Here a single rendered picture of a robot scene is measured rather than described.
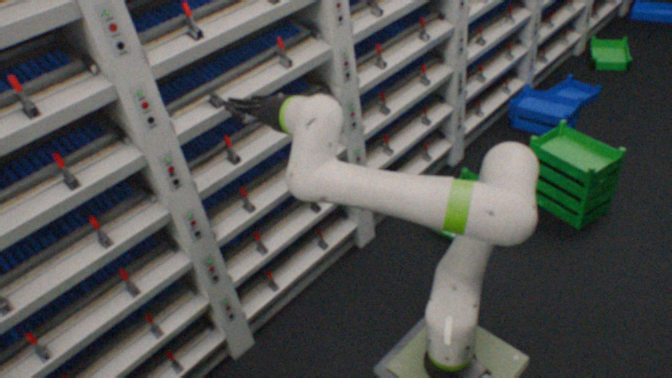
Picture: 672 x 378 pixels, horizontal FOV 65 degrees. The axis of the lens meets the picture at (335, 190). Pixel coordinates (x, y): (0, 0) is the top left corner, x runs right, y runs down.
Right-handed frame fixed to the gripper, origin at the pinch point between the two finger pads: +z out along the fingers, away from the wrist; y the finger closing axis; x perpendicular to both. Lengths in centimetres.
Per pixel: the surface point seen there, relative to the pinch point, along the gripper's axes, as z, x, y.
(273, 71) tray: 9.4, -0.4, 21.5
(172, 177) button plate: 8.7, -12.3, -21.1
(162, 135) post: 6.5, 0.1, -19.2
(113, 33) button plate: 0.8, 28.0, -21.1
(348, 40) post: 7, -3, 52
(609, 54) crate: 10, -96, 265
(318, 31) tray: 11.0, 3.4, 44.0
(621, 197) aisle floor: -46, -107, 137
